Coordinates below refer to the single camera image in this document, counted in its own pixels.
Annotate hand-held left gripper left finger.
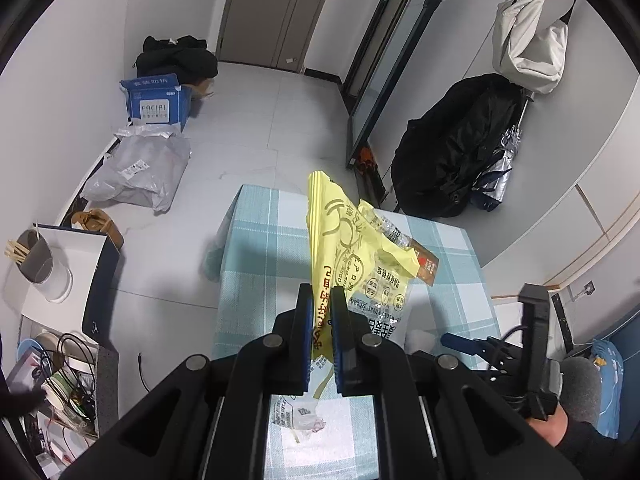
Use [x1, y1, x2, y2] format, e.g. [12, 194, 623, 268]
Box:
[60, 284, 313, 480]

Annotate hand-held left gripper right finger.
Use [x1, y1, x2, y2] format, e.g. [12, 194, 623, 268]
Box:
[330, 285, 583, 480]

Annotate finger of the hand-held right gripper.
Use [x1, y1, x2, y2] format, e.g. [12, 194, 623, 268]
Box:
[441, 332, 511, 361]

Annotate yellow bread wrapper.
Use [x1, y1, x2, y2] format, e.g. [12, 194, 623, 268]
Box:
[306, 170, 421, 397]

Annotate white shoulder bag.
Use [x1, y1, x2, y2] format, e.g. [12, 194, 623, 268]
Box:
[492, 0, 571, 95]

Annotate person's right forearm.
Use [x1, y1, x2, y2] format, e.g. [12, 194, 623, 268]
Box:
[527, 402, 640, 480]

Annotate grey fuzzy cloth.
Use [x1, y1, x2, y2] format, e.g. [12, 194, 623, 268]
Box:
[560, 357, 602, 424]

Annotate small pale printed wrapper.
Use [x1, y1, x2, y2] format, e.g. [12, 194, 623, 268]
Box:
[270, 392, 302, 431]

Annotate crumpled white paper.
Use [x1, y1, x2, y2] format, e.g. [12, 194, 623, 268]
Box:
[292, 399, 327, 434]

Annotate blue printed cloth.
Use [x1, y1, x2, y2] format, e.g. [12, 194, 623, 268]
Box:
[590, 339, 627, 437]

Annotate brown snack packet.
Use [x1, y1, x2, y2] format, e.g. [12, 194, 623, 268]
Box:
[410, 241, 440, 287]

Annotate blue checked tablecloth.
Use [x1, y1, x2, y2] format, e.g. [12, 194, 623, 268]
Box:
[202, 184, 503, 480]

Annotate silver folding umbrella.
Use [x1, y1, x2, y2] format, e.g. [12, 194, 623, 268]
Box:
[470, 92, 532, 212]

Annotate black backpack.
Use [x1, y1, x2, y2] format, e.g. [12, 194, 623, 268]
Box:
[390, 74, 526, 219]

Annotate orange black tool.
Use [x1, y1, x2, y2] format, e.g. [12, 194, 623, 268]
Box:
[350, 142, 382, 172]

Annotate grey speckled storage basket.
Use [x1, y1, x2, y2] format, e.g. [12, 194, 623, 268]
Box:
[0, 330, 121, 461]

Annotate white box with dark sides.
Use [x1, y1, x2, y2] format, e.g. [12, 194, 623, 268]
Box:
[20, 224, 121, 342]

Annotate brown shoe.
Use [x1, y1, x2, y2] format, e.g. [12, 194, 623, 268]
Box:
[70, 208, 125, 251]

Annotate grey plastic mail bag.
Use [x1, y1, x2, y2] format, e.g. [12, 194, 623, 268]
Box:
[80, 127, 193, 214]

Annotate green white paper bowl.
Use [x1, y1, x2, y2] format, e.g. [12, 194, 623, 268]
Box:
[42, 365, 77, 412]

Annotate white utensil holder cup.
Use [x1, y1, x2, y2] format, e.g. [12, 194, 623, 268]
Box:
[17, 229, 74, 304]

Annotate blue bowl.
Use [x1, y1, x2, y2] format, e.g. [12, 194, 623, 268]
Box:
[17, 337, 52, 362]

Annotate brown paper bag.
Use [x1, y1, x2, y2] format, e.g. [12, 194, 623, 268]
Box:
[190, 77, 216, 102]

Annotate blue cardboard box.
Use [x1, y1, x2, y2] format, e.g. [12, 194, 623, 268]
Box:
[120, 74, 194, 134]

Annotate dark cloth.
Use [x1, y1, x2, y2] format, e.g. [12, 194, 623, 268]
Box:
[0, 389, 47, 422]

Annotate black framed glass door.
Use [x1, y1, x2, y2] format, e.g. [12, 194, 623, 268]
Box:
[342, 0, 463, 172]

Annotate wooden chopsticks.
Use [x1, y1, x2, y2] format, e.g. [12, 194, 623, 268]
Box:
[5, 220, 42, 264]

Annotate black clothes pile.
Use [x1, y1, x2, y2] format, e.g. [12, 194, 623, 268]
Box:
[135, 35, 219, 82]

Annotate grey door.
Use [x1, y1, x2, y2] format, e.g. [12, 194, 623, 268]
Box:
[217, 0, 351, 74]

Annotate black cable on floor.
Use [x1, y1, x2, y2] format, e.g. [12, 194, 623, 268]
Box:
[137, 352, 154, 397]

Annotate black cable bundle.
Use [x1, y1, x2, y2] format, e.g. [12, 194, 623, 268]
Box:
[50, 332, 99, 411]

